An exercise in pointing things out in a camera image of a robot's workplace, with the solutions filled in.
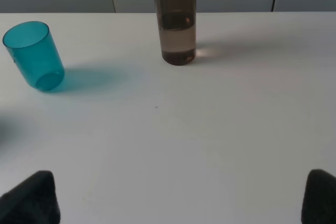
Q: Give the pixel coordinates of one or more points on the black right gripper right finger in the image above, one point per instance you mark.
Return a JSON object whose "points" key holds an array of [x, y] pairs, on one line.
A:
{"points": [[319, 198]]}

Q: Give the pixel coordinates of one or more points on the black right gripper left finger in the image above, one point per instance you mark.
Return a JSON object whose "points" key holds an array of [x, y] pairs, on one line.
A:
{"points": [[34, 200]]}

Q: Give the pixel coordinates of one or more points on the teal translucent plastic cup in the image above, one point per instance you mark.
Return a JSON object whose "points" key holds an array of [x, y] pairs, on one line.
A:
{"points": [[32, 48]]}

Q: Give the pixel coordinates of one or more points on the smoky brown transparent bottle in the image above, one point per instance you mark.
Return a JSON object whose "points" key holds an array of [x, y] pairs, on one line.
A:
{"points": [[176, 21]]}

